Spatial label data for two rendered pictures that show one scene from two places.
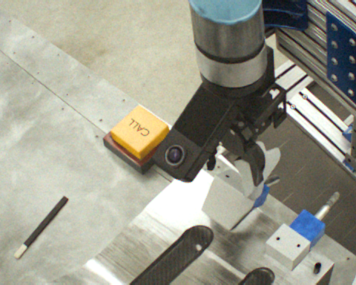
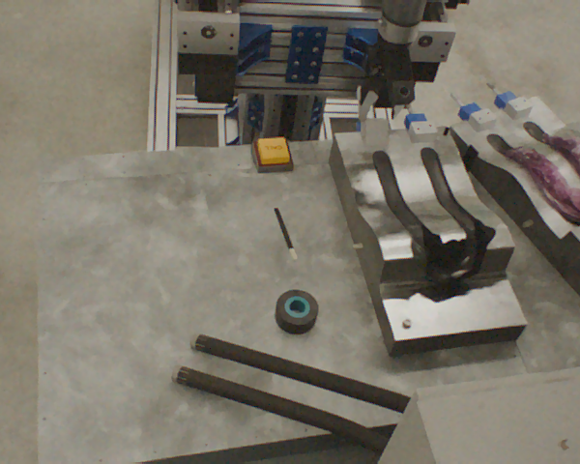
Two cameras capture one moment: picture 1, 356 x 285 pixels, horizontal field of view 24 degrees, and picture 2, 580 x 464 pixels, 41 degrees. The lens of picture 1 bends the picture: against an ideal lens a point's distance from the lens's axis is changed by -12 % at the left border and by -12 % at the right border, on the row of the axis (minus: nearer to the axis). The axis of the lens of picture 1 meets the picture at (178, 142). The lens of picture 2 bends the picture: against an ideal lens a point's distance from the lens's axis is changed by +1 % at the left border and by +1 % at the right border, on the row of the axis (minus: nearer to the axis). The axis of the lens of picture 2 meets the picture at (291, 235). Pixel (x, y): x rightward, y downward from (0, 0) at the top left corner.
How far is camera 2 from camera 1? 119 cm
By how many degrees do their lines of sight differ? 40
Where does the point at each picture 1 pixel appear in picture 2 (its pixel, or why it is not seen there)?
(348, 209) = not seen: hidden behind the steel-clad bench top
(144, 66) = (25, 221)
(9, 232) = (273, 252)
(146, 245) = (366, 177)
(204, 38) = (411, 14)
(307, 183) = not seen: hidden behind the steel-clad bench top
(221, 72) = (413, 32)
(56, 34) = not seen: outside the picture
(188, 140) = (404, 81)
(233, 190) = (380, 122)
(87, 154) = (255, 183)
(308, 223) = (417, 118)
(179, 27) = (14, 183)
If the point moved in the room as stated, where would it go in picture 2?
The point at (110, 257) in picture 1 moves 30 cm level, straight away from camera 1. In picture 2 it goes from (362, 194) to (223, 151)
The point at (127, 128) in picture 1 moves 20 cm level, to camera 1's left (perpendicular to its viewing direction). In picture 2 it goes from (270, 151) to (220, 210)
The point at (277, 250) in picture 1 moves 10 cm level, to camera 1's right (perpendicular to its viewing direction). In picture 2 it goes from (424, 133) to (442, 107)
